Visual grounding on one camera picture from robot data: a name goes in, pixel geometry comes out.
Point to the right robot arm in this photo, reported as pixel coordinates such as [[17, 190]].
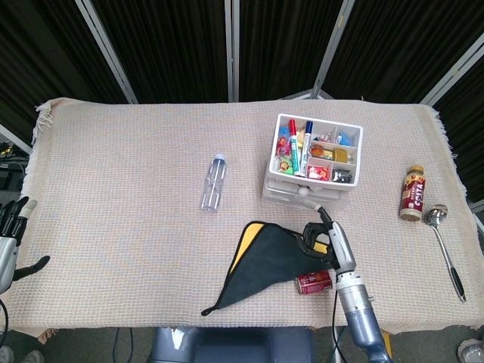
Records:
[[359, 314]]

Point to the red snack packet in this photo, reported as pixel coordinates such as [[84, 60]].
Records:
[[283, 145]]

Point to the lion print snack packet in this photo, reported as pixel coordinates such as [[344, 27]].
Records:
[[285, 165]]

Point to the brown Costa coffee bottle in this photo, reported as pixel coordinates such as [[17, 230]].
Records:
[[413, 196]]

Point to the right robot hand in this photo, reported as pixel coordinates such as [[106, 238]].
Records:
[[342, 246]]

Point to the blue capped white marker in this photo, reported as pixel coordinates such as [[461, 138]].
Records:
[[304, 159]]

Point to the metal table leg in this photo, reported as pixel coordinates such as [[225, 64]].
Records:
[[336, 346]]

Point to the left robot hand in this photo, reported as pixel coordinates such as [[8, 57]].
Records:
[[7, 257]]

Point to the red capped green marker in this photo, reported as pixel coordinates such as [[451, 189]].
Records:
[[295, 159]]

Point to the clear plastic water bottle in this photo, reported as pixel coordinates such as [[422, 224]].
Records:
[[213, 181]]

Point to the brass padlock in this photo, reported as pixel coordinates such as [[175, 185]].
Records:
[[341, 156]]

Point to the red soda can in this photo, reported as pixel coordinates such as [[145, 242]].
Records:
[[314, 282]]

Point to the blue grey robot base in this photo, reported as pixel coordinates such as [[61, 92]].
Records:
[[227, 346]]

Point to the beige woven tablecloth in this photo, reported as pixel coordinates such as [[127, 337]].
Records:
[[113, 227]]

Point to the blue wrapped candy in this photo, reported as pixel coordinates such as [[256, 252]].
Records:
[[344, 138]]

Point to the clear drawer with white knob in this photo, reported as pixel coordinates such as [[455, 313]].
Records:
[[280, 189]]

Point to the white drawer organizer box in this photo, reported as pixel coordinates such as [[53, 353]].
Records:
[[283, 179]]

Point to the red candy packet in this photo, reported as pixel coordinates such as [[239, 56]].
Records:
[[317, 173]]

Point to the grey and yellow microfiber cloth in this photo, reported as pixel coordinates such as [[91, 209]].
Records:
[[264, 261]]

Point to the clear plastic drawer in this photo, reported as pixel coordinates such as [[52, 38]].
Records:
[[276, 200]]

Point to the dark folding screen grey frame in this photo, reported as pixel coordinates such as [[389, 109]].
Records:
[[170, 45]]

